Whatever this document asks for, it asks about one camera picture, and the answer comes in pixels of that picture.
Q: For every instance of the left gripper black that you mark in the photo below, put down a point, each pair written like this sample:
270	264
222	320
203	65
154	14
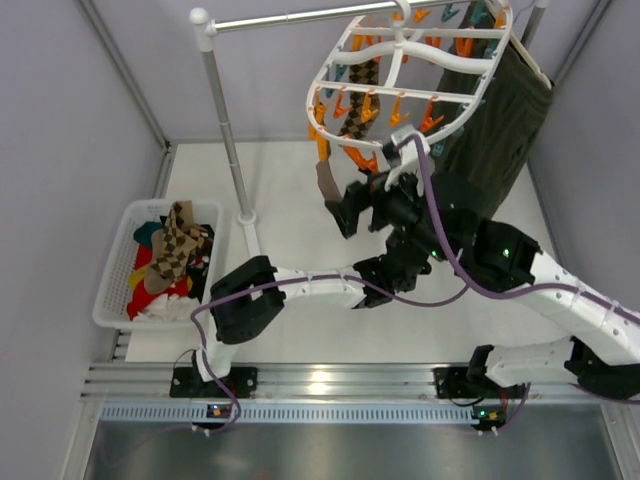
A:
395	271

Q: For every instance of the slotted cable duct grey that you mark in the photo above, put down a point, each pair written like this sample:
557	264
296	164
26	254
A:
296	413

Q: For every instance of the white oval clip hanger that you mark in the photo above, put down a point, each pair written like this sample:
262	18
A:
422	75

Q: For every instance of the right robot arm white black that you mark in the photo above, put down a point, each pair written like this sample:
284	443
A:
600	353

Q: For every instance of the aluminium mounting rail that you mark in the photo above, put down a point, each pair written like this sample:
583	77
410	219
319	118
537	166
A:
276	381

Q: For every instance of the clothes rack metal frame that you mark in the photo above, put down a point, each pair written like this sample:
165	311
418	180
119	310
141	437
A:
387	31

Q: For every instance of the brown tan argyle sock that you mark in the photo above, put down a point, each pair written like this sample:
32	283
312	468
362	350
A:
178	245

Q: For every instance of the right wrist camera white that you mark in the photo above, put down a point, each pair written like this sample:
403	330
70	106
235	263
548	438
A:
407	152

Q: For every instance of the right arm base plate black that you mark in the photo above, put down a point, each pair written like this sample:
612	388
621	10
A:
456	383

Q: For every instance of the white clothes hanger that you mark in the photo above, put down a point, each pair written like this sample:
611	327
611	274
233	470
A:
504	19

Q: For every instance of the olive green hanging garment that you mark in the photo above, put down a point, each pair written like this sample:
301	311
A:
491	148

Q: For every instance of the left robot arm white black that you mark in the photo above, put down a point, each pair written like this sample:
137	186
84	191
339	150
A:
247	300

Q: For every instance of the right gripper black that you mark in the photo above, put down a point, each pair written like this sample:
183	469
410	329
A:
376	209

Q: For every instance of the tan striped sock inner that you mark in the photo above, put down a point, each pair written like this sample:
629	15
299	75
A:
324	176

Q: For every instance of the white laundry basket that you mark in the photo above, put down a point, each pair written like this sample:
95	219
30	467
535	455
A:
114	293

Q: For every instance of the argyle sock right inner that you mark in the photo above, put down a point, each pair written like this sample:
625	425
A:
366	73

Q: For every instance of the pile of socks in basket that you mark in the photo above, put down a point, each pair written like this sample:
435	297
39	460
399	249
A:
171	305

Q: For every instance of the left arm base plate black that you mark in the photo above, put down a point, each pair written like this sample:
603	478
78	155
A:
187	383

